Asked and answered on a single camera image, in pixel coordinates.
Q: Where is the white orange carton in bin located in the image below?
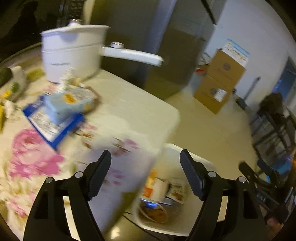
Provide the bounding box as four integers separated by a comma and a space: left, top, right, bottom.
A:
142, 168, 169, 203

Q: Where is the white electric cooking pot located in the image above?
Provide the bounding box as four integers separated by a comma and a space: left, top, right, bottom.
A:
41, 19, 164, 83

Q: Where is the small green lime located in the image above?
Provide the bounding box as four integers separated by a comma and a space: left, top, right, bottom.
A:
11, 82, 20, 93

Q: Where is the crumpled white tissue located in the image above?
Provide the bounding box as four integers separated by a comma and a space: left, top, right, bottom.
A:
58, 68, 81, 91

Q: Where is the wall poster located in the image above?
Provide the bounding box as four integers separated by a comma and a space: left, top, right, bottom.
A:
222, 39, 250, 68

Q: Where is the grey refrigerator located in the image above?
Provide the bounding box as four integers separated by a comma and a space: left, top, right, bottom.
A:
90, 1, 216, 100

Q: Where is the dark green avocado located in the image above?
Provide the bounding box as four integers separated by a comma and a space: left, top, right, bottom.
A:
0, 67, 13, 87

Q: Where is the cardboard box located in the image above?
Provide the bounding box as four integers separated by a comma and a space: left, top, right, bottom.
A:
206, 50, 246, 89
194, 75, 231, 114

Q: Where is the floral tablecloth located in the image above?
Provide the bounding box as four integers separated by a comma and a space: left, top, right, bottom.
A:
1, 70, 180, 239

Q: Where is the black microwave oven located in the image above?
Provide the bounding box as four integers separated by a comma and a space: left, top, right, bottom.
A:
1, 0, 85, 62

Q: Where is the white bowl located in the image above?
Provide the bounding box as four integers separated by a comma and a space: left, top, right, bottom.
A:
1, 66, 27, 102

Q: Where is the yellow paper packet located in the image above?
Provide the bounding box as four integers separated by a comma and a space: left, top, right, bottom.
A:
0, 105, 6, 132

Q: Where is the blue package in bin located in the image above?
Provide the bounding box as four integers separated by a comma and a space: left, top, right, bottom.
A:
142, 197, 174, 208

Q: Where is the upper cardboard box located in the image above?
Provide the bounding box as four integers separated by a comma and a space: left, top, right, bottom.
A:
206, 50, 246, 89

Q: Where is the light blue carton box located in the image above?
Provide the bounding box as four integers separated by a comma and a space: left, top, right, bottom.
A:
44, 87, 100, 125

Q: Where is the white snack wrapper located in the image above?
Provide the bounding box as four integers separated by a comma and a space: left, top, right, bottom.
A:
166, 178, 187, 204

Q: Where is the lower cardboard box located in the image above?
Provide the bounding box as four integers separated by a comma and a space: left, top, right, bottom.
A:
194, 75, 231, 114

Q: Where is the dark dining chair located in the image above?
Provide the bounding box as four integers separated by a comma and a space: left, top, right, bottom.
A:
249, 92, 295, 159

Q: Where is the garlic bulb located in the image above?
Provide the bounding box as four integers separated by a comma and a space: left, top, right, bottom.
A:
4, 100, 16, 119

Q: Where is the dark blue flat box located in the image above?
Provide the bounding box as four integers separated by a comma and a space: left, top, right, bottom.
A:
23, 95, 85, 151

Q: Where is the white plastic trash bin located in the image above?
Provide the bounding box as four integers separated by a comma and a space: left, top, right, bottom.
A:
132, 143, 219, 237

